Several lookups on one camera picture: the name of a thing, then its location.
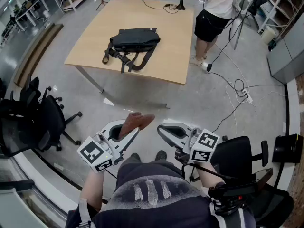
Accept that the person's dark printed shirt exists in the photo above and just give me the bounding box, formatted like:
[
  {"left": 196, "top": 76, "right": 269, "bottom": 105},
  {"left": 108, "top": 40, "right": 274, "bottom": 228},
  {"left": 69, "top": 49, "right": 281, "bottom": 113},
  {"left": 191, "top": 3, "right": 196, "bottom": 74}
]
[{"left": 65, "top": 157, "right": 257, "bottom": 228}]

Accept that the long black floor cable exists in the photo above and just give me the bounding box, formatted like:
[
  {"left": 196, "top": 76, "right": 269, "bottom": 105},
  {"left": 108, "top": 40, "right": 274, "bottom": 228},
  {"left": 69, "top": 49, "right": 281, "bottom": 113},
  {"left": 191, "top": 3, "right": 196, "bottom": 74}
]
[{"left": 212, "top": 97, "right": 249, "bottom": 133}]

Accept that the black lamp cable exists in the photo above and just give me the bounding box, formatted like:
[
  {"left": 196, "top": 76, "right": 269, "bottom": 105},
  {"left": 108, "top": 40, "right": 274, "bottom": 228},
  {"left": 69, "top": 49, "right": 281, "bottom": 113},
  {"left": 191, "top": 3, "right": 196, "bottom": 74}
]
[{"left": 142, "top": 0, "right": 179, "bottom": 14}]

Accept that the grey metal cabinet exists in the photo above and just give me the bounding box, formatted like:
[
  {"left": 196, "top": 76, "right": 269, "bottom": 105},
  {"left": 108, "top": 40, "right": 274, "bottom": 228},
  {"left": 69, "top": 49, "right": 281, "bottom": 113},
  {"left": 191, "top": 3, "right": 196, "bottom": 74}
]
[{"left": 266, "top": 13, "right": 304, "bottom": 85}]

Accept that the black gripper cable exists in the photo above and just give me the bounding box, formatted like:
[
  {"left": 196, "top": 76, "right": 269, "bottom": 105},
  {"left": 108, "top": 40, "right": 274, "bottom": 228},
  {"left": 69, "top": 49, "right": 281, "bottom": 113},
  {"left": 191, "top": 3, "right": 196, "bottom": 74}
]
[{"left": 181, "top": 162, "right": 238, "bottom": 183}]

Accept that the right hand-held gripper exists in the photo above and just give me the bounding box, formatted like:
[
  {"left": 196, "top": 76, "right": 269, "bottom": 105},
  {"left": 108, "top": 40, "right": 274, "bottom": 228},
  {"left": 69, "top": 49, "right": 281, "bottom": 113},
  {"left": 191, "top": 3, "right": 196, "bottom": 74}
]
[{"left": 157, "top": 122, "right": 220, "bottom": 166}]

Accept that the person's right forearm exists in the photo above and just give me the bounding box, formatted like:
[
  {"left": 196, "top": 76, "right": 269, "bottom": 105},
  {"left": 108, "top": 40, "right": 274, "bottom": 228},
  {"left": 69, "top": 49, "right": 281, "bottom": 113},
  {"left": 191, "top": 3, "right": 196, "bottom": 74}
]
[{"left": 194, "top": 161, "right": 226, "bottom": 190}]

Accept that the white power strip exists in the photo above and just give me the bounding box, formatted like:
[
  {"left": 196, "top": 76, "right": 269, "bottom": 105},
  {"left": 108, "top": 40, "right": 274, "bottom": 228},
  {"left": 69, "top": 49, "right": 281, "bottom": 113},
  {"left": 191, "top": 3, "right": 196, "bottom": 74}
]
[{"left": 241, "top": 88, "right": 254, "bottom": 104}]

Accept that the black mesh office chair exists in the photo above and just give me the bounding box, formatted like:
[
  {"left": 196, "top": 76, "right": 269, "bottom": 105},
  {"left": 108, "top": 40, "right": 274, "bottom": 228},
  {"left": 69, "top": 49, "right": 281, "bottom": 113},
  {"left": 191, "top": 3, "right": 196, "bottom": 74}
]
[{"left": 249, "top": 189, "right": 295, "bottom": 228}]

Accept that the grey harness strap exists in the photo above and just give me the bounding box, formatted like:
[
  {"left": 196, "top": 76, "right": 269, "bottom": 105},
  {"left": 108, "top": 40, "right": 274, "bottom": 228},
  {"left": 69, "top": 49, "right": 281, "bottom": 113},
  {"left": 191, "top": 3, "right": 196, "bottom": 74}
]
[
  {"left": 77, "top": 198, "right": 95, "bottom": 228},
  {"left": 209, "top": 197, "right": 247, "bottom": 228}
]

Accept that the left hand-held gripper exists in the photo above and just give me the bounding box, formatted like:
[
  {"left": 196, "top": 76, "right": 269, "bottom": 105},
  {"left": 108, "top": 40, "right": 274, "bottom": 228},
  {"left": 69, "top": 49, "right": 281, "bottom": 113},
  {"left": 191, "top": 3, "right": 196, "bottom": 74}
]
[{"left": 77, "top": 119, "right": 140, "bottom": 173}]

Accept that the person's right shoe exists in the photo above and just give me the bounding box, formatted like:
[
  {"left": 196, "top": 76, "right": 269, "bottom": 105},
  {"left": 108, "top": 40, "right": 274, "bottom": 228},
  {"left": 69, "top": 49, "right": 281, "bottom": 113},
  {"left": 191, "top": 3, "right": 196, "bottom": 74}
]
[{"left": 154, "top": 150, "right": 167, "bottom": 161}]

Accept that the black backpack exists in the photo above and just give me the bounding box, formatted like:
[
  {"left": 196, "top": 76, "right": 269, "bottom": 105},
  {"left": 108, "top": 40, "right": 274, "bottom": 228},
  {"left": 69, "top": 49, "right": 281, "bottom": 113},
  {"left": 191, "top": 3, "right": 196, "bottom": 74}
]
[{"left": 102, "top": 28, "right": 162, "bottom": 74}]

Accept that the person's left forearm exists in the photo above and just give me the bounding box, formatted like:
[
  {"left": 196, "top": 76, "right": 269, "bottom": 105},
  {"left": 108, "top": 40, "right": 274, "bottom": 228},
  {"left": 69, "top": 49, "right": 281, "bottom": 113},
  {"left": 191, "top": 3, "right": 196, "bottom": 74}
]
[{"left": 80, "top": 169, "right": 107, "bottom": 211}]

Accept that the white bin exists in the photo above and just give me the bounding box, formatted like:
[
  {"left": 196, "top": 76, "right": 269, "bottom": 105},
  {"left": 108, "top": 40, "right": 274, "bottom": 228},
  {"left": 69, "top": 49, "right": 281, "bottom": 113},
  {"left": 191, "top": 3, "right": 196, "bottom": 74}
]
[{"left": 261, "top": 25, "right": 276, "bottom": 44}]

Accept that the grey metal table leg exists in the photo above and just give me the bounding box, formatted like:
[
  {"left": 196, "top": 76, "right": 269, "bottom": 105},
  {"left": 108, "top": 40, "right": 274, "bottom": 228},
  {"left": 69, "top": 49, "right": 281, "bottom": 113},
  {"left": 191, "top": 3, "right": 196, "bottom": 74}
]
[{"left": 75, "top": 66, "right": 105, "bottom": 94}]

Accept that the white floor cable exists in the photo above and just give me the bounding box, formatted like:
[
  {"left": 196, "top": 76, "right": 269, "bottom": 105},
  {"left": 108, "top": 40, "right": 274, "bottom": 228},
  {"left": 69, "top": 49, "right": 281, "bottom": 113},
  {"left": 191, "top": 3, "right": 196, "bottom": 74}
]
[{"left": 215, "top": 44, "right": 288, "bottom": 137}]

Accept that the black adapter cable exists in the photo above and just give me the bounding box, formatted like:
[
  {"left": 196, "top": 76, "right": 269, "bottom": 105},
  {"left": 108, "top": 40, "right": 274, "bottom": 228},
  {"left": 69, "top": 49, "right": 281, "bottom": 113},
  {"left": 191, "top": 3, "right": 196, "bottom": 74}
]
[{"left": 208, "top": 71, "right": 249, "bottom": 98}]

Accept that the black box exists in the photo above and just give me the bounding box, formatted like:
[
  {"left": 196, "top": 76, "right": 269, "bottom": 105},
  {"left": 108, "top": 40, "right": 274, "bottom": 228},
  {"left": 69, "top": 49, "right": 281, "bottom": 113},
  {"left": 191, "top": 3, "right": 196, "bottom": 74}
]
[{"left": 272, "top": 133, "right": 304, "bottom": 164}]

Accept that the brown wooden platform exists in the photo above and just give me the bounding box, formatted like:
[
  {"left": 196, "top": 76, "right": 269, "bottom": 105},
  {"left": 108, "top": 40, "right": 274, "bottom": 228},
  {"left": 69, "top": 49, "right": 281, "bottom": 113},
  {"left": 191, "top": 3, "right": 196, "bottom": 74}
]
[{"left": 13, "top": 23, "right": 64, "bottom": 88}]

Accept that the white frame desk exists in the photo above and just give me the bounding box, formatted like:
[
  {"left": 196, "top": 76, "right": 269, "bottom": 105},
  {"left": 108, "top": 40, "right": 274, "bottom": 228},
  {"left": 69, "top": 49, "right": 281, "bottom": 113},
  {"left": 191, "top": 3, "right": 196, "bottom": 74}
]
[{"left": 14, "top": 0, "right": 50, "bottom": 32}]

